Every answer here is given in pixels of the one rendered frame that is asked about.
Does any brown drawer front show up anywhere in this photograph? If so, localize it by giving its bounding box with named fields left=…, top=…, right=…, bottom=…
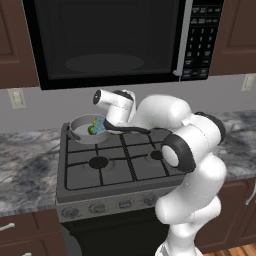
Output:
left=0, top=209, right=63, bottom=242

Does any black microwave door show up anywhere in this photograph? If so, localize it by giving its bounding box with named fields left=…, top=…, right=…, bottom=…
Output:
left=32, top=0, right=188, bottom=82

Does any grey stove knob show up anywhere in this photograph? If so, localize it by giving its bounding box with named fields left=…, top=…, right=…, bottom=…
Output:
left=87, top=202, right=106, bottom=215
left=117, top=198, right=134, bottom=210
left=62, top=207, right=80, bottom=220
left=141, top=194, right=158, bottom=207

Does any green broccoli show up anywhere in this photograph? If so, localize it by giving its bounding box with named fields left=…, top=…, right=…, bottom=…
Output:
left=86, top=123, right=98, bottom=136

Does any brown wall cupboard door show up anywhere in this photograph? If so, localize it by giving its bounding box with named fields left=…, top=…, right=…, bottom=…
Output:
left=208, top=0, right=256, bottom=77
left=0, top=0, right=41, bottom=90

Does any black microwave oven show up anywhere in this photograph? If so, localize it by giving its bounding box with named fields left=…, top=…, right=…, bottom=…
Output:
left=22, top=0, right=225, bottom=91

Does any white wall outlet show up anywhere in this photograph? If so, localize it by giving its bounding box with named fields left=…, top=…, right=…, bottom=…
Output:
left=7, top=87, right=28, bottom=111
left=240, top=73, right=256, bottom=93

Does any brown base cupboard door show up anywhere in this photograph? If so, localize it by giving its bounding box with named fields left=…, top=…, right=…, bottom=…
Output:
left=195, top=177, right=256, bottom=255
left=0, top=237, right=68, bottom=256

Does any grey gas hob stove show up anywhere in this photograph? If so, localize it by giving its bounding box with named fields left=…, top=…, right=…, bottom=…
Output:
left=54, top=121, right=188, bottom=224

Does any grey metal pot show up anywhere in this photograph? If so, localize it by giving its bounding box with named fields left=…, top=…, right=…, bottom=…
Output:
left=66, top=114, right=110, bottom=145

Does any silver microwave door handle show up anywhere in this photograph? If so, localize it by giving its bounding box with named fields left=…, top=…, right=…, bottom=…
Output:
left=172, top=0, right=195, bottom=77

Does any white drawer handle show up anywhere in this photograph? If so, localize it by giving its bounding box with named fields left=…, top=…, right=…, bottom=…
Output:
left=0, top=222, right=16, bottom=233

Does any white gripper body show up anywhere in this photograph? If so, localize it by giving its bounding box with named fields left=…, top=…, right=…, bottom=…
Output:
left=105, top=124, right=128, bottom=135

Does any teal lumpy vegetable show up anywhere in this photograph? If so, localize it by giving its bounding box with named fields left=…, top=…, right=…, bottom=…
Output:
left=92, top=115, right=107, bottom=133

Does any black oven door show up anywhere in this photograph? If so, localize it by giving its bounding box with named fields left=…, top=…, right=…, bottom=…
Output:
left=61, top=213, right=172, bottom=256

